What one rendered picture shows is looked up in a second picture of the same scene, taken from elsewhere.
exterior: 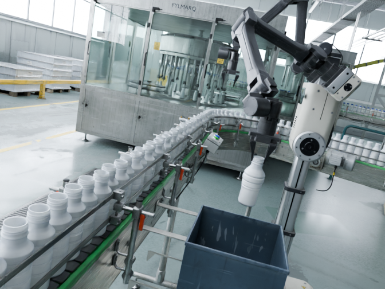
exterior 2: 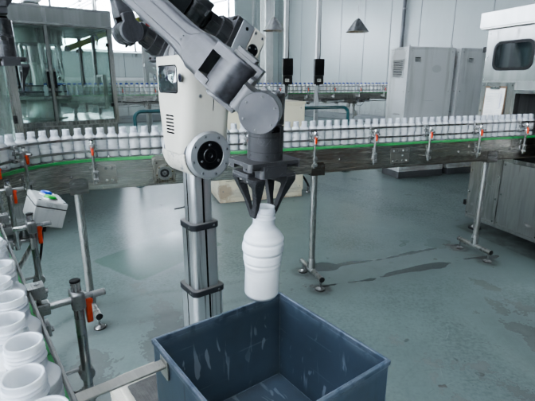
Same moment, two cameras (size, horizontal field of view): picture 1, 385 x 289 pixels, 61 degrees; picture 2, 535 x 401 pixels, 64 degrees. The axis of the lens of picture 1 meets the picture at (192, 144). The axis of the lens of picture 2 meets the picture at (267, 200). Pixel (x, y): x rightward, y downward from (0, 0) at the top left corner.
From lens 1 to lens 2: 0.62 m
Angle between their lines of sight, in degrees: 44
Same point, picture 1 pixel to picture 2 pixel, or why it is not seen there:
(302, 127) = (191, 129)
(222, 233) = (202, 360)
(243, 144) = (41, 186)
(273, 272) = (373, 376)
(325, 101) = not seen: hidden behind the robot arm
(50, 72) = not seen: outside the picture
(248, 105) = (254, 111)
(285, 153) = (114, 177)
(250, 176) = (267, 247)
